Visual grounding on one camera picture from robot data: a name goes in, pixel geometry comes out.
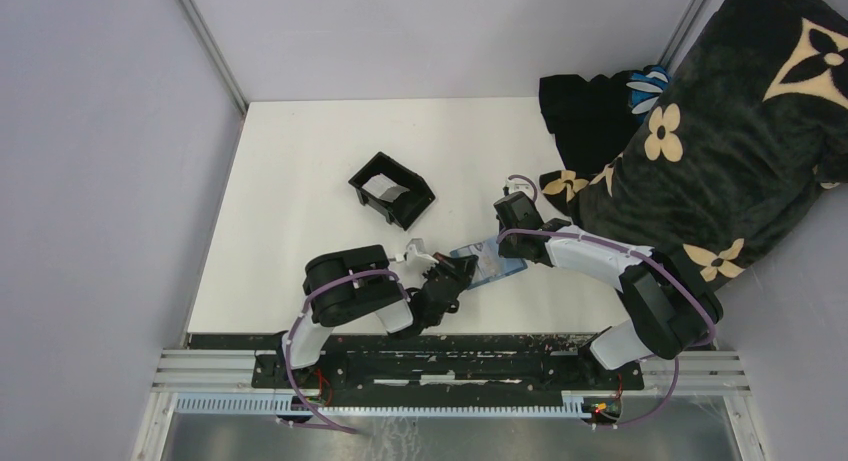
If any blue leather card holder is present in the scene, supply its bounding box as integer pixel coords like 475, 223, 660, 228
450, 236, 527, 290

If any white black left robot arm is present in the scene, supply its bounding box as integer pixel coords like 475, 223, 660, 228
276, 238, 479, 388

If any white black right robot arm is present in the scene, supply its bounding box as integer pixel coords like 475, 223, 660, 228
494, 192, 723, 389

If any black plastic card bin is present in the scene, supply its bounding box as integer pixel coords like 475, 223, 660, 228
348, 152, 436, 231

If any stack of silver cards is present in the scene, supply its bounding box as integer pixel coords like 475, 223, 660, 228
363, 174, 409, 203

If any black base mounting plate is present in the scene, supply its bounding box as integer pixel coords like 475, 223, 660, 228
251, 334, 645, 408

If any black cloth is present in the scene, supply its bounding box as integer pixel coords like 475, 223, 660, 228
538, 70, 642, 176

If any blue white patterned cloth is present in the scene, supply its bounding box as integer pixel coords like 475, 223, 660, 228
625, 65, 671, 119

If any black floral fleece blanket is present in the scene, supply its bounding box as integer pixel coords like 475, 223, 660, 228
539, 0, 847, 288

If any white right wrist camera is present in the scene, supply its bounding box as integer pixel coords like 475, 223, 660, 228
505, 178, 538, 201

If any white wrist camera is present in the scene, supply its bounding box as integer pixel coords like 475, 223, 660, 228
392, 238, 438, 267
505, 178, 538, 201

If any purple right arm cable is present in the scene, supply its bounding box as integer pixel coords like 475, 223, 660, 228
496, 174, 718, 429

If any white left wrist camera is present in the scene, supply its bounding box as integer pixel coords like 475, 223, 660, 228
392, 238, 438, 267

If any light blue slotted cable duct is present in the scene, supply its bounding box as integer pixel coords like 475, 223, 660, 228
173, 392, 591, 420

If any aluminium frame rail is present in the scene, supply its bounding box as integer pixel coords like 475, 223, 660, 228
152, 350, 255, 393

